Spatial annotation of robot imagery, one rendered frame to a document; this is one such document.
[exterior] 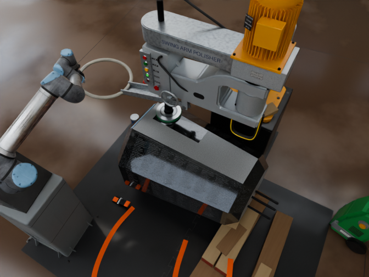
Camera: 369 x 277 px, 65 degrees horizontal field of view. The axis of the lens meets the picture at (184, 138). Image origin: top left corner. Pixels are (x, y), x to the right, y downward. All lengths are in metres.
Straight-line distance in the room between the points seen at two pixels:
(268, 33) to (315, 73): 3.09
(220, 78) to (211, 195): 0.90
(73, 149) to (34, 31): 2.57
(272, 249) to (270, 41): 1.92
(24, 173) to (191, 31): 1.34
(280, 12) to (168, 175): 1.44
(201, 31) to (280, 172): 1.96
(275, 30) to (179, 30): 0.64
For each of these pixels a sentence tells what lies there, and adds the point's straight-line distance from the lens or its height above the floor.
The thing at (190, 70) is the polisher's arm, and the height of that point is 1.44.
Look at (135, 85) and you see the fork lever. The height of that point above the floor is 0.98.
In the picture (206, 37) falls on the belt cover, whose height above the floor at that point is 1.74.
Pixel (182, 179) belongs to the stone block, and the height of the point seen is 0.73.
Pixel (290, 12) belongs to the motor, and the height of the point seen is 2.03.
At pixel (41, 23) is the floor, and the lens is 5.69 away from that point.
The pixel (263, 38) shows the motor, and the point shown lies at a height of 1.93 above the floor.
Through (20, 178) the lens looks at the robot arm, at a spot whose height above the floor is 1.20.
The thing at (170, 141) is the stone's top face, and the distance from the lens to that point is 2.33.
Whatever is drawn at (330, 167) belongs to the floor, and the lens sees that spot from 3.55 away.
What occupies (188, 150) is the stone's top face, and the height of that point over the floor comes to 0.87.
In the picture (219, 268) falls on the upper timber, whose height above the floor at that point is 0.22.
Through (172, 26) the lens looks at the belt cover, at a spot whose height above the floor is 1.74.
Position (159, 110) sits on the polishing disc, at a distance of 2.50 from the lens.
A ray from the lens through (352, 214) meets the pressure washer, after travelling 2.92.
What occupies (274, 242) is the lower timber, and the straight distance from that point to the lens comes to 2.88.
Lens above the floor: 2.76
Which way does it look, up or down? 54 degrees down
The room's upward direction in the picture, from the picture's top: 1 degrees counter-clockwise
